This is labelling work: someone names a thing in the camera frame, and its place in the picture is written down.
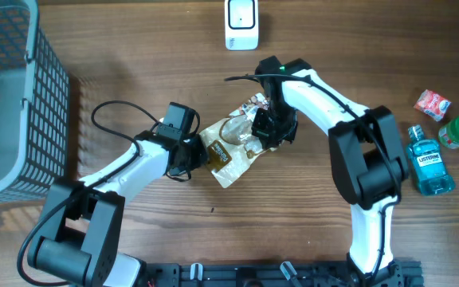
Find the white barcode scanner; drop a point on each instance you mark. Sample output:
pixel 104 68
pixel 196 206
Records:
pixel 241 24

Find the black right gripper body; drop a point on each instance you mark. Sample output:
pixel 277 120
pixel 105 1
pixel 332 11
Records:
pixel 276 122

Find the blue mouthwash bottle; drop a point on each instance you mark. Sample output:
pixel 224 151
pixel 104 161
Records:
pixel 431 175

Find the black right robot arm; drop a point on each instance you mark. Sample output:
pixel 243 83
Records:
pixel 367 161

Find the grey plastic mesh basket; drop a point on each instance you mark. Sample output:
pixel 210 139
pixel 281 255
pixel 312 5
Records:
pixel 34 105

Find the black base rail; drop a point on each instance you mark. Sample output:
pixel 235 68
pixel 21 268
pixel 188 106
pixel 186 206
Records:
pixel 318 274

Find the red white small box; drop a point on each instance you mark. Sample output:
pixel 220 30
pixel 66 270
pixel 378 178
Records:
pixel 432 104

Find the snack packet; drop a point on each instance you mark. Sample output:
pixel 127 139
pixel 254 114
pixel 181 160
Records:
pixel 231 147

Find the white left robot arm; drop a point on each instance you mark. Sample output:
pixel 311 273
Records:
pixel 77 235

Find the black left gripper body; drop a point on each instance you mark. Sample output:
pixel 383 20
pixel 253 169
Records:
pixel 194 155

